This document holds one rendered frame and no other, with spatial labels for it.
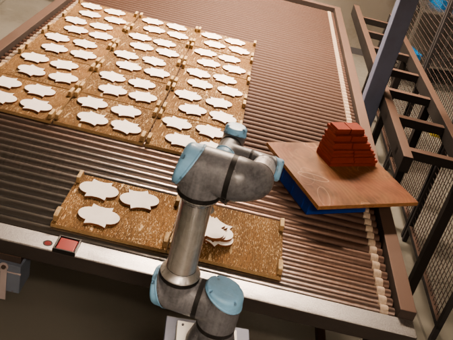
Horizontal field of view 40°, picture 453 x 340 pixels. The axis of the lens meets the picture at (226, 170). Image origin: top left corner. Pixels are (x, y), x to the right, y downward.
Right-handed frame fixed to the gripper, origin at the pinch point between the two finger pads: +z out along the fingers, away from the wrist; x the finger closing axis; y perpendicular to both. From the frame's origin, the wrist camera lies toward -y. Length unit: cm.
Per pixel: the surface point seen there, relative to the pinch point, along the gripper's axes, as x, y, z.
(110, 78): 58, -120, 11
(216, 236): -1.4, 6.2, 6.7
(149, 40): 120, -156, 11
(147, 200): -2.4, -27.4, 10.9
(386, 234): 66, 43, 11
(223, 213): 18.3, -6.0, 11.9
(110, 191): -11.3, -39.0, 10.8
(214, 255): -4.5, 9.1, 11.9
